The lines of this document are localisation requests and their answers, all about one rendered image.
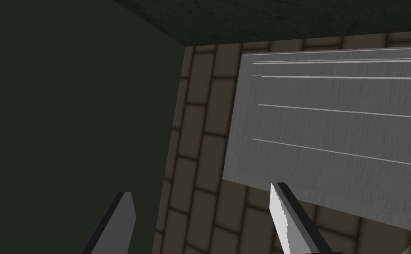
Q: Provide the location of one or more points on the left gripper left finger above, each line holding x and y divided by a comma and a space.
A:
117, 229

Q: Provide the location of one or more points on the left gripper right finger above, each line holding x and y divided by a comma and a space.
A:
293, 225

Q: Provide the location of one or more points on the grey steel appliance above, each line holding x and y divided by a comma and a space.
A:
332, 134

